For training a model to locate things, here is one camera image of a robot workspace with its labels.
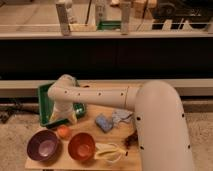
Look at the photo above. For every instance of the orange apple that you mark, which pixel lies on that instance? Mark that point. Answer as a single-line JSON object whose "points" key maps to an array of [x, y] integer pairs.
{"points": [[64, 132]]}

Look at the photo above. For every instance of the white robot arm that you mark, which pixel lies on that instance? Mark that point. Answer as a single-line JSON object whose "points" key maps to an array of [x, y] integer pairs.
{"points": [[163, 138]]}

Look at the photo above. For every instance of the green plastic tray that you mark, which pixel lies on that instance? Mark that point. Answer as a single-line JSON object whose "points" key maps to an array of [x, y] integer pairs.
{"points": [[46, 109]]}

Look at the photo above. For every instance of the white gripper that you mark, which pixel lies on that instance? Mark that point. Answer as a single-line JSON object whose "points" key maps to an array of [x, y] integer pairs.
{"points": [[63, 110]]}

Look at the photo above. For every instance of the wooden board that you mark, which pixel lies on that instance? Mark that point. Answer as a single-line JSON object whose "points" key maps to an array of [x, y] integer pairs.
{"points": [[63, 162]]}

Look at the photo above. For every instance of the grey crumpled cloth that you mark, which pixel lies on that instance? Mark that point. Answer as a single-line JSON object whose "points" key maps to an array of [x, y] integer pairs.
{"points": [[119, 115]]}

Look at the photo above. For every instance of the orange bowl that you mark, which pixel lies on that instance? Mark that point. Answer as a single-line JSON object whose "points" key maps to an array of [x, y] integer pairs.
{"points": [[81, 147]]}

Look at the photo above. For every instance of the green box in background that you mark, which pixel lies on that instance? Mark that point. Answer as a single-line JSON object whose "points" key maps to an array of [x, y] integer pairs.
{"points": [[109, 25]]}

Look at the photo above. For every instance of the bunch of dark grapes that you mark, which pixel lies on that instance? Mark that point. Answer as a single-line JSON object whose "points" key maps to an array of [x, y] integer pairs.
{"points": [[131, 139]]}

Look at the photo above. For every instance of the purple bowl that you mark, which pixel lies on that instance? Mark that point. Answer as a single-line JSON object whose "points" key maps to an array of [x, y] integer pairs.
{"points": [[43, 146]]}

